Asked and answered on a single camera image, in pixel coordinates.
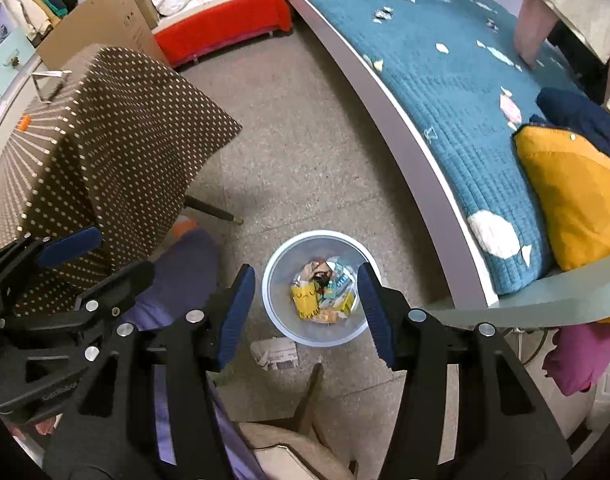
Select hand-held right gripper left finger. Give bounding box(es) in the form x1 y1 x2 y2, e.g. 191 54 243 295
42 264 257 480

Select bed with blue mattress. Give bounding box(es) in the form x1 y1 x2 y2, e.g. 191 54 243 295
267 0 610 296

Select person's purple trousers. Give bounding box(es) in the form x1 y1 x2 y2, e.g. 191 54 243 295
127 230 268 480

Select crumpled printed paper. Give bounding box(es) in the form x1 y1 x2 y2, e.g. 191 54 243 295
250 337 299 372

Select teal drawer cabinet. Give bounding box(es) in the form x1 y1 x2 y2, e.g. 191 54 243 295
0 27 40 111

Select magenta garment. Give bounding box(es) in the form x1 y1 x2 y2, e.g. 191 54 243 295
542 322 610 397

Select light blue plastic bin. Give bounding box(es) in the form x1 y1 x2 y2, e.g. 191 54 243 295
262 230 381 346

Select cream hanging sweater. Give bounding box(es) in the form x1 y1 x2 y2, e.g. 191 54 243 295
512 0 610 66

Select pink garment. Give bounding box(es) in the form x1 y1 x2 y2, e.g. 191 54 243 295
515 0 558 72

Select red storage box white lid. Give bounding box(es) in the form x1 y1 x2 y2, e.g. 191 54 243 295
152 0 293 68

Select round table polka-dot cloth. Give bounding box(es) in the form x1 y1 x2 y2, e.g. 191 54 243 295
0 45 243 318

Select yellow white carton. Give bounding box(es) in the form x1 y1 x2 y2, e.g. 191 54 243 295
327 292 357 318

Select person's left hand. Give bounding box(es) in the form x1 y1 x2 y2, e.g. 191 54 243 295
34 414 62 437

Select cream hanging garment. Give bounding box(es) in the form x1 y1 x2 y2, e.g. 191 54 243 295
5 0 50 41

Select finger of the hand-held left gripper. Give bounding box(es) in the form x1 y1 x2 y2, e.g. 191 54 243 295
0 226 103 321
0 260 156 366

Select cardboard box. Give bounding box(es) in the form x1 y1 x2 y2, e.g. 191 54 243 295
37 0 168 71

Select yellow packet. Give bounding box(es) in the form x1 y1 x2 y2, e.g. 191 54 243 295
291 282 320 320

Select metal stool frame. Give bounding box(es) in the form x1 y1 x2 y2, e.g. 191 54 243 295
505 327 561 368

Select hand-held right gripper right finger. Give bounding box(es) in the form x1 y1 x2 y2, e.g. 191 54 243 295
356 262 573 480

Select navy garment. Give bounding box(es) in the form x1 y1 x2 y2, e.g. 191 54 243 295
528 87 610 161

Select metal table leg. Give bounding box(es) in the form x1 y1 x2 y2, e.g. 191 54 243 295
184 195 244 226

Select white green box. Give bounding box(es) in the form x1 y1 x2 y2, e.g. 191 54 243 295
331 261 357 292

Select light green bunk bed frame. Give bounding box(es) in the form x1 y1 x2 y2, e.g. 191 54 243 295
272 0 610 331

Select beige cushioned chair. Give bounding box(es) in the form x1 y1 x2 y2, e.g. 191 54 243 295
237 362 358 480

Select dark hanging clothes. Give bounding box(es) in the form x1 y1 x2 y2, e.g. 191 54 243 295
548 20 610 106

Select white plastic bag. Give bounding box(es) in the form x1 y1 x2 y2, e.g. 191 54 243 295
155 0 193 17

